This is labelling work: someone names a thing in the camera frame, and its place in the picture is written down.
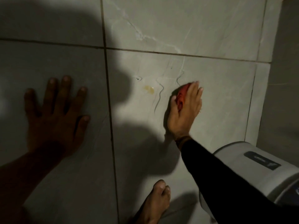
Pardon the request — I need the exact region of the person's left forearm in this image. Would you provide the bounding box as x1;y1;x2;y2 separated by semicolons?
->
0;147;70;224

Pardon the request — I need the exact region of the red scrubbing pad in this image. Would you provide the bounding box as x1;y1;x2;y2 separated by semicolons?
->
176;83;192;112

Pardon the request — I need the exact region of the person's left hand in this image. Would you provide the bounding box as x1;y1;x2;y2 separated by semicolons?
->
24;76;91;159

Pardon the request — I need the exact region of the person's right hand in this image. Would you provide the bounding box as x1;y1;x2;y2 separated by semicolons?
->
166;81;204;141

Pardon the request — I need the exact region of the white plastic appliance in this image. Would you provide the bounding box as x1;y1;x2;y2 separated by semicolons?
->
199;141;299;224

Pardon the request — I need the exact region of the person's bare foot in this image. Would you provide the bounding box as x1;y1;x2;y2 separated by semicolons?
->
134;180;171;224

